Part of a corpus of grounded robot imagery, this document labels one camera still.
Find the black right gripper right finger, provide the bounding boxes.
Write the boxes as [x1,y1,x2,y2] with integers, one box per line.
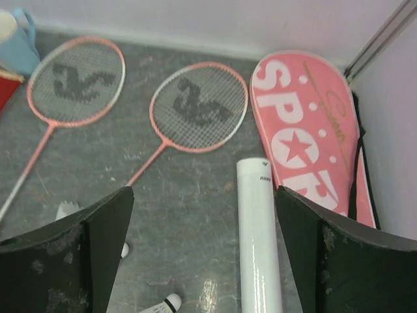
[275,186,416,312]

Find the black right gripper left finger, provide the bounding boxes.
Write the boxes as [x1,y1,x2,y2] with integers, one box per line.
[1,186,134,312]

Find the white feather shuttlecock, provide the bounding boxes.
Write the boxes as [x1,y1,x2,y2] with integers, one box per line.
[55,201,130,259]

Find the white shuttlecock tube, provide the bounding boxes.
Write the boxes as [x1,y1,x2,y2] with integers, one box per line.
[237,157,283,313]

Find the white shuttlecock black band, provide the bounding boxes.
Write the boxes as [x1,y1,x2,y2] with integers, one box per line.
[140,293,182,313]

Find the pink badminton racket left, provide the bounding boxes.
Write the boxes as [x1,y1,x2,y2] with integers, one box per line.
[1,36,126,216]

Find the pink badminton racket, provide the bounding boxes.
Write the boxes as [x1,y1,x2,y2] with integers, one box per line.
[126,61,249,186]
[1,36,126,216]

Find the pink badminton racket right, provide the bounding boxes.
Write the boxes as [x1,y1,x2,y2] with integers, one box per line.
[126,61,249,186]

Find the pink sport racket bag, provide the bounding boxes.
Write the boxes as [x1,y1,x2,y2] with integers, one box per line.
[250,50,377,228]

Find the colourful patchwork placemat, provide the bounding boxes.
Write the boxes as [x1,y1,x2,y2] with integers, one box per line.
[0,69,25,111]

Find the light blue mug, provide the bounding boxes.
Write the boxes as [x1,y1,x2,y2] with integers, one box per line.
[1,8,40,76]

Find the aluminium frame post right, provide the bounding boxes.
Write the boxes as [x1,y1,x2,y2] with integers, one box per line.
[344,0,416,84]

